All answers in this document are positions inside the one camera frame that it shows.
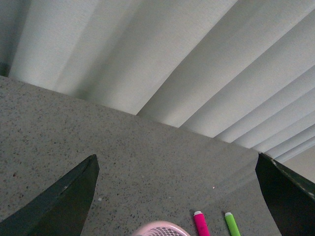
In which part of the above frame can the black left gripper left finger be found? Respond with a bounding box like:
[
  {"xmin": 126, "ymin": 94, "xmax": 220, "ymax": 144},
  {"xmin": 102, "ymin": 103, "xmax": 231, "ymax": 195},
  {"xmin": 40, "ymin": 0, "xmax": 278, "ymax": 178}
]
[{"xmin": 0, "ymin": 155, "xmax": 99, "ymax": 236}]

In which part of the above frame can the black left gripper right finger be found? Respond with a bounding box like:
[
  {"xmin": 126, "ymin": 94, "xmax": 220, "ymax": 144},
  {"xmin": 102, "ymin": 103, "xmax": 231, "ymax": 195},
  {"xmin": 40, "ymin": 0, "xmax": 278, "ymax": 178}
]
[{"xmin": 255, "ymin": 153, "xmax": 315, "ymax": 236}]

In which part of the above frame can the pink highlighter pen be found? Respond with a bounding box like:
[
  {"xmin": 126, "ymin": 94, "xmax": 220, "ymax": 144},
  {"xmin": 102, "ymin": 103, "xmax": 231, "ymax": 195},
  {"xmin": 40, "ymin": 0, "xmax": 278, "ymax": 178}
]
[{"xmin": 193, "ymin": 211, "xmax": 210, "ymax": 236}]

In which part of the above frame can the pink mesh pen cup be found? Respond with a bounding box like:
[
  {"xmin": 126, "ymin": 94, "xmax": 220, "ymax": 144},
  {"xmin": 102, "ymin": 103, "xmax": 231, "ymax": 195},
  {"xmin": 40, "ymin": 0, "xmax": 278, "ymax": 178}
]
[{"xmin": 132, "ymin": 221, "xmax": 190, "ymax": 236}]

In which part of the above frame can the green highlighter pen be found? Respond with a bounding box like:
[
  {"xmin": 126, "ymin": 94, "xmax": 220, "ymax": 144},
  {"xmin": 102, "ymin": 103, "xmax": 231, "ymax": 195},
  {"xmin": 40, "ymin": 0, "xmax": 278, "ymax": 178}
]
[{"xmin": 224, "ymin": 212, "xmax": 241, "ymax": 236}]

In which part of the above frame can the white pleated curtain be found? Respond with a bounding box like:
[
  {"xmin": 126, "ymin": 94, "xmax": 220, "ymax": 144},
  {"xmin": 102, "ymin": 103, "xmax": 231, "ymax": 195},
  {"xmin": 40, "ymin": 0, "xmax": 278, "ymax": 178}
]
[{"xmin": 0, "ymin": 0, "xmax": 315, "ymax": 162}]

